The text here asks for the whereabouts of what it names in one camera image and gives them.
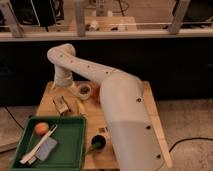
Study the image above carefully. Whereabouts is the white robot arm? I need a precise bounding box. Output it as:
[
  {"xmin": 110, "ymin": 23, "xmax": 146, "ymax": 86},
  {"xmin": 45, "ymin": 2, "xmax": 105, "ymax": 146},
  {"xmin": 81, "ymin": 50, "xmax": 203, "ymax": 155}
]
[{"xmin": 47, "ymin": 44, "xmax": 168, "ymax": 171}]

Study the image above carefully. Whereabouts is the clear cup with brown contents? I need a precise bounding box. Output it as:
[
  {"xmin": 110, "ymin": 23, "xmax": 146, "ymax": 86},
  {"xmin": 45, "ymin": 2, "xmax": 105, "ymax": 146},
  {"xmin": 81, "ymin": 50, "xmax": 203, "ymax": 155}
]
[{"xmin": 77, "ymin": 83, "xmax": 92, "ymax": 100}]

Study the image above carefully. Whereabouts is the black cup with green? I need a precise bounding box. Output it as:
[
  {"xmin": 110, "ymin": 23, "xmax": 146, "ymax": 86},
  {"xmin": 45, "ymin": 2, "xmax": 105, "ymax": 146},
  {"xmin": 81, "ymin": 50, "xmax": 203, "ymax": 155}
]
[{"xmin": 85, "ymin": 135, "xmax": 106, "ymax": 154}]

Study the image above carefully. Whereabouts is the orange plate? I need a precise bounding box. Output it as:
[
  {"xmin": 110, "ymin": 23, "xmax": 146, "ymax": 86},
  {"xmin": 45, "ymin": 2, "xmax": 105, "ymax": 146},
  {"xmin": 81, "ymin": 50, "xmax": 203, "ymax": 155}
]
[{"xmin": 92, "ymin": 83, "xmax": 100, "ymax": 102}]

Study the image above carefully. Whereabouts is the wooden table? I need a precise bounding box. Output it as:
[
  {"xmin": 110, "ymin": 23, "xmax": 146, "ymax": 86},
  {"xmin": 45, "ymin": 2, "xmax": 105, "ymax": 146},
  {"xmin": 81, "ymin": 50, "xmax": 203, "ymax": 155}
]
[{"xmin": 36, "ymin": 81, "xmax": 173, "ymax": 171}]

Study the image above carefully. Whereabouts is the metal fork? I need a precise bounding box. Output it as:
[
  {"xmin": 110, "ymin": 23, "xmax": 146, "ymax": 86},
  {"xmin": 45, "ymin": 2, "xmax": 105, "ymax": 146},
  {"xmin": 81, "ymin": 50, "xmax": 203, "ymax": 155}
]
[{"xmin": 98, "ymin": 127, "xmax": 108, "ymax": 133}]

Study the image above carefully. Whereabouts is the green plastic tray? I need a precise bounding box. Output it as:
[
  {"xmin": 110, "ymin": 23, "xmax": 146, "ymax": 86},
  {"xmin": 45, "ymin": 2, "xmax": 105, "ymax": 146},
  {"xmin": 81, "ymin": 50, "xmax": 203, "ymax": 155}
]
[{"xmin": 10, "ymin": 116, "xmax": 86, "ymax": 171}]

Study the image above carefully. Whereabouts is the orange fruit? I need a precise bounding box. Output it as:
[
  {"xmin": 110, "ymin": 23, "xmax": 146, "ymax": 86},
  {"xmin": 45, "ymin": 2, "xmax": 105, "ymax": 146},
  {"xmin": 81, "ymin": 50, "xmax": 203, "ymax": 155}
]
[{"xmin": 34, "ymin": 122, "xmax": 49, "ymax": 136}]

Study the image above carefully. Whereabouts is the blue grey sponge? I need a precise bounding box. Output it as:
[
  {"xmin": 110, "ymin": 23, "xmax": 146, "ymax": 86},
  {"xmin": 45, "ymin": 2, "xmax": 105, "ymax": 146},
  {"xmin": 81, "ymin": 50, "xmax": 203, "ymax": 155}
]
[{"xmin": 35, "ymin": 137, "xmax": 58, "ymax": 161}]

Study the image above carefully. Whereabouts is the white plastic fork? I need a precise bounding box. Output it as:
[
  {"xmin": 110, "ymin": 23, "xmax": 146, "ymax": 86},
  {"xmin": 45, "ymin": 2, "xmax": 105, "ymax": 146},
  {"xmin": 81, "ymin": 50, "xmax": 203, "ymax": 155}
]
[{"xmin": 19, "ymin": 124, "xmax": 58, "ymax": 164}]

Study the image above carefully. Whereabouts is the black floor cable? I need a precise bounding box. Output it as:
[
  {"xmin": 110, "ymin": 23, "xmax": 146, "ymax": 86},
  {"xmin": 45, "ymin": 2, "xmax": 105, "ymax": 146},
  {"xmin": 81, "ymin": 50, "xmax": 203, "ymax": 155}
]
[{"xmin": 4, "ymin": 106, "xmax": 25, "ymax": 130}]

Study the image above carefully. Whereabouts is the metal frame rail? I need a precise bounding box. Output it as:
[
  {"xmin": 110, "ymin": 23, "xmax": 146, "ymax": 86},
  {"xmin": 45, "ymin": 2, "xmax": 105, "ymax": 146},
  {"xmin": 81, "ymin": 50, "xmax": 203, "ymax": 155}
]
[{"xmin": 0, "ymin": 0, "xmax": 213, "ymax": 41}]

